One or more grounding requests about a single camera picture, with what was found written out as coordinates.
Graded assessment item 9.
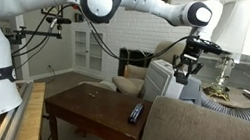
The black camera on boom stand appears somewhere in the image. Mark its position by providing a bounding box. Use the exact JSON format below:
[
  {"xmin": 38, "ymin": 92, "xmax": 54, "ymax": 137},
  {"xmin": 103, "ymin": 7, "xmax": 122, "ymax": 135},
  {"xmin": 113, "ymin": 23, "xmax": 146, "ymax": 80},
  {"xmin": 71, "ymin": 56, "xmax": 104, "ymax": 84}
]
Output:
[{"xmin": 4, "ymin": 8, "xmax": 73, "ymax": 54}]

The black hanging cable loop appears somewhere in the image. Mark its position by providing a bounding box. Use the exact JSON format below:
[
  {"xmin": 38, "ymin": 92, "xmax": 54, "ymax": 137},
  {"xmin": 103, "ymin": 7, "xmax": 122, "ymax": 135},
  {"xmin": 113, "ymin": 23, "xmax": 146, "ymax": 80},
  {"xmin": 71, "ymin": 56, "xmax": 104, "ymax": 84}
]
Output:
[{"xmin": 8, "ymin": 0, "xmax": 67, "ymax": 77}]

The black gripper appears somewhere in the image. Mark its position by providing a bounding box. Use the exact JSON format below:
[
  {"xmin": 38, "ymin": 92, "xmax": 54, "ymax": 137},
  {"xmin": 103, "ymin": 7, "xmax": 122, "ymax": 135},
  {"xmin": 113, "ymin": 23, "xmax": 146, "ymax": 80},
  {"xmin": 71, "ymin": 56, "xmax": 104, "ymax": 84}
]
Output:
[{"xmin": 170, "ymin": 42, "xmax": 208, "ymax": 80}]

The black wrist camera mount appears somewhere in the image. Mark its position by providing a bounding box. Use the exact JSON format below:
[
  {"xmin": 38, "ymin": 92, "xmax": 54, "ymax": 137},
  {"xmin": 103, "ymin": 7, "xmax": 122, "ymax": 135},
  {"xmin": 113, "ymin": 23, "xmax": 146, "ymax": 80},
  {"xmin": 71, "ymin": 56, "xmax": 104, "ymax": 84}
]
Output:
[{"xmin": 184, "ymin": 34, "xmax": 234, "ymax": 58}]

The white glass door cabinet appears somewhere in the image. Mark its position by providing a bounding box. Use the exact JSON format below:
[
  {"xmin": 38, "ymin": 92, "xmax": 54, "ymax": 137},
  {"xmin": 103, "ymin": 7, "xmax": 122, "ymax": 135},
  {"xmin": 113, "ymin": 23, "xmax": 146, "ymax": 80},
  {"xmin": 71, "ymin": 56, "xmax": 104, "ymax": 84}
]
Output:
[{"xmin": 63, "ymin": 20, "xmax": 111, "ymax": 76}]

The white portable air conditioner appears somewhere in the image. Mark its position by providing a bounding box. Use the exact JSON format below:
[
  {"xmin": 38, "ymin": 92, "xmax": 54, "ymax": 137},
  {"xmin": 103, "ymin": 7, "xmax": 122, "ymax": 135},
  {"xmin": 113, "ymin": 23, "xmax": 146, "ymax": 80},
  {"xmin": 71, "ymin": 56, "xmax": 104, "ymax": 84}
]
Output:
[{"xmin": 140, "ymin": 56, "xmax": 209, "ymax": 110}]

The dark brown wooden table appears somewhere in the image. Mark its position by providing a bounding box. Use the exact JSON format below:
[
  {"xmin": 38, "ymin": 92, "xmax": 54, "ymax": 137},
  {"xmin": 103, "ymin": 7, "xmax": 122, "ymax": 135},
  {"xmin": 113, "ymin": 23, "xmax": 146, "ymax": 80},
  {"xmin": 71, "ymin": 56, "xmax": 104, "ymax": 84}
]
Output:
[{"xmin": 37, "ymin": 77, "xmax": 155, "ymax": 140}]

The crystal table lamp white shade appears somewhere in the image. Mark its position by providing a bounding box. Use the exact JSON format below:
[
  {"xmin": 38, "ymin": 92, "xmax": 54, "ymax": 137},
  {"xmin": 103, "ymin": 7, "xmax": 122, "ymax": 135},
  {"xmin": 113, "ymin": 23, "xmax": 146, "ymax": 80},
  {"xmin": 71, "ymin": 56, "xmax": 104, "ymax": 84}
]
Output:
[{"xmin": 201, "ymin": 0, "xmax": 250, "ymax": 106}]

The grey corrugated exhaust hose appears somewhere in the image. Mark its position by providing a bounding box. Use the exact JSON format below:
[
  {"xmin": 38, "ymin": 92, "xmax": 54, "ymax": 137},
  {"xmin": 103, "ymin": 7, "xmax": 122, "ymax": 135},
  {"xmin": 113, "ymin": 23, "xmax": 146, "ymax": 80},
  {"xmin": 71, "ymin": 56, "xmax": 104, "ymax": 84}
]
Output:
[{"xmin": 197, "ymin": 91, "xmax": 250, "ymax": 125}]

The wooden workbench with black legs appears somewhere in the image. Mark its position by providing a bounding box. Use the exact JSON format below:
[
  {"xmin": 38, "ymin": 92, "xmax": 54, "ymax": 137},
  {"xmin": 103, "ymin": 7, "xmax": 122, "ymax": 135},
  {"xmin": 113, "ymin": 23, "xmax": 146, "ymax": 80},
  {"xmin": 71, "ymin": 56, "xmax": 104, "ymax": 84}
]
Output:
[{"xmin": 14, "ymin": 78, "xmax": 50, "ymax": 140}]

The stone top side table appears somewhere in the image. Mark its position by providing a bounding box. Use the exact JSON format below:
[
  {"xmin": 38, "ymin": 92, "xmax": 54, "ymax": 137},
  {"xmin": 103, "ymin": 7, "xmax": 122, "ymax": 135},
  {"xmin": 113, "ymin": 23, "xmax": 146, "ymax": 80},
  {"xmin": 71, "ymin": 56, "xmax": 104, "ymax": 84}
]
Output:
[{"xmin": 199, "ymin": 80, "xmax": 250, "ymax": 112}]

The small metal object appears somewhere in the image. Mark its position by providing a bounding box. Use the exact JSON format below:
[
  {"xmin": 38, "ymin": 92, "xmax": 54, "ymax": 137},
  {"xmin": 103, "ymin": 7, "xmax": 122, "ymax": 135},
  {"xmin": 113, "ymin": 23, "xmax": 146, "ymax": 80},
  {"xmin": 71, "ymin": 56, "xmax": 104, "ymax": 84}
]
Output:
[{"xmin": 89, "ymin": 90, "xmax": 99, "ymax": 98}]

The beige armchair with wooden arms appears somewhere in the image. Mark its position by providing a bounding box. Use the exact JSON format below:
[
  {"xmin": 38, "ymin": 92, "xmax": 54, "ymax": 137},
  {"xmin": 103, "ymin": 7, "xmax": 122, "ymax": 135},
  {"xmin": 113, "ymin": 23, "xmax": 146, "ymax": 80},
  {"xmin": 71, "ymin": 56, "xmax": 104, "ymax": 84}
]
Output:
[{"xmin": 109, "ymin": 32, "xmax": 188, "ymax": 105}]

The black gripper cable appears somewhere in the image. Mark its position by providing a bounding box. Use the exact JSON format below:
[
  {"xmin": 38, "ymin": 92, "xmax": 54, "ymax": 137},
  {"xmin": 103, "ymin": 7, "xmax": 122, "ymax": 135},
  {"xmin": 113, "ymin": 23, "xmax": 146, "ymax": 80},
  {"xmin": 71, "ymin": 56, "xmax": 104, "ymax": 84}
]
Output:
[{"xmin": 53, "ymin": 1, "xmax": 195, "ymax": 73}]

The small black shelf box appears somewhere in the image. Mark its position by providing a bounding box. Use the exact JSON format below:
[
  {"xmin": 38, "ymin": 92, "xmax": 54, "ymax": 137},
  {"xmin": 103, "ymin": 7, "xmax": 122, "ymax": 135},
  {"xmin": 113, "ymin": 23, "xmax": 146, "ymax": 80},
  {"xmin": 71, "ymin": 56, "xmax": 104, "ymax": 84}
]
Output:
[{"xmin": 73, "ymin": 12, "xmax": 86, "ymax": 24}]

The black wall outlet cord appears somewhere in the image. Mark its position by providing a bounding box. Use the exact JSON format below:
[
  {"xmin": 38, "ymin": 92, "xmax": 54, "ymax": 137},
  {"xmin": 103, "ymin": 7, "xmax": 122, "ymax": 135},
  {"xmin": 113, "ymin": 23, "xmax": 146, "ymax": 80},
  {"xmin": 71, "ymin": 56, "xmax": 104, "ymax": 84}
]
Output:
[{"xmin": 44, "ymin": 64, "xmax": 60, "ymax": 85}]

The black remote with coloured buttons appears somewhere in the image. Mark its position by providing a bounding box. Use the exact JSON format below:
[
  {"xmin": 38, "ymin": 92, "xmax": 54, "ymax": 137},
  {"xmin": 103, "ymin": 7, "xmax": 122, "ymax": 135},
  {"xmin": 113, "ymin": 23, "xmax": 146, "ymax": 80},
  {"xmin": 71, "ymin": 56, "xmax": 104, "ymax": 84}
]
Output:
[{"xmin": 127, "ymin": 100, "xmax": 145, "ymax": 126}]

